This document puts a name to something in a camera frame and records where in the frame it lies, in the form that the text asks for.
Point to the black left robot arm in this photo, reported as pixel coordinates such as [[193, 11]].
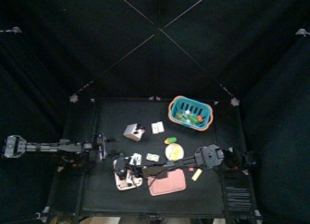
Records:
[[44, 147]]

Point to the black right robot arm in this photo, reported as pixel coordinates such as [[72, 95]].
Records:
[[209, 156]]

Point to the white kitchen scale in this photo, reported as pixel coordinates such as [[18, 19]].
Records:
[[125, 184]]

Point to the small white printed card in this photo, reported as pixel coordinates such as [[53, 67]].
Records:
[[152, 157]]

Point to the black toy pot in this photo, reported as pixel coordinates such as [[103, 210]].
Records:
[[120, 167]]

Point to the pink cutting board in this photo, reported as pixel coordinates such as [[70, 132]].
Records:
[[169, 183]]

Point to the grey white toy toaster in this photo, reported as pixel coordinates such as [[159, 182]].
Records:
[[133, 132]]

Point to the dark red toy stick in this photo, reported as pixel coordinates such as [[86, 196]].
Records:
[[191, 169]]

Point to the green orange toy vegetable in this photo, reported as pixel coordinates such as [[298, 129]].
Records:
[[169, 140]]

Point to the yellow toy block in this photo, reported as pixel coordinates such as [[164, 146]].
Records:
[[196, 174]]

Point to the white card box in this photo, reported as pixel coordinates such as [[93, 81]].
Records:
[[156, 127]]

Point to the teal basket orange rim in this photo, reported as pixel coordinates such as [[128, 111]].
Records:
[[191, 113]]

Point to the orange toy carrot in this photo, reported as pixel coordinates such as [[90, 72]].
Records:
[[199, 118]]

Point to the white text label sticker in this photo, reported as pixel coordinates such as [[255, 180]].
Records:
[[237, 199]]

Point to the silver frame bracket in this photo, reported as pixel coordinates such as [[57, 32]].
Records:
[[14, 30], [302, 32], [152, 98], [73, 98], [41, 215], [233, 101]]

